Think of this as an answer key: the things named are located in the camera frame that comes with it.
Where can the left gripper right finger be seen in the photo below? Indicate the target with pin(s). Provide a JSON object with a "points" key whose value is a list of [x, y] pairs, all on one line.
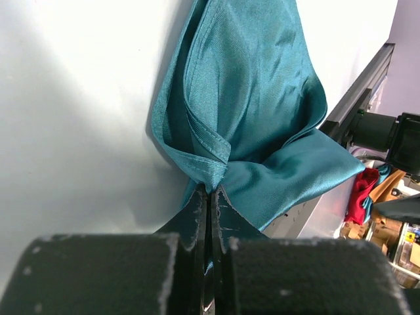
{"points": [[254, 274]]}

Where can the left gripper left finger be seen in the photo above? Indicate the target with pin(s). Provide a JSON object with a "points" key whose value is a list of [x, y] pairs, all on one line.
{"points": [[159, 273]]}

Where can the teal satin napkin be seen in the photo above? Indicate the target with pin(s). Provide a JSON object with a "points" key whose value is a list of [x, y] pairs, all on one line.
{"points": [[239, 108]]}

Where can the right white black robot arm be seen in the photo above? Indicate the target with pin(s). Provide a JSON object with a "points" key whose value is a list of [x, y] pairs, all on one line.
{"points": [[398, 137]]}

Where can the cardboard boxes in background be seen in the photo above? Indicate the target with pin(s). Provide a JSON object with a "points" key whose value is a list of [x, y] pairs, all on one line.
{"points": [[392, 224]]}

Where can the red cloth in background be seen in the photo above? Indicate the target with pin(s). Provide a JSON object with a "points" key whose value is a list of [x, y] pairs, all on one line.
{"points": [[363, 185]]}

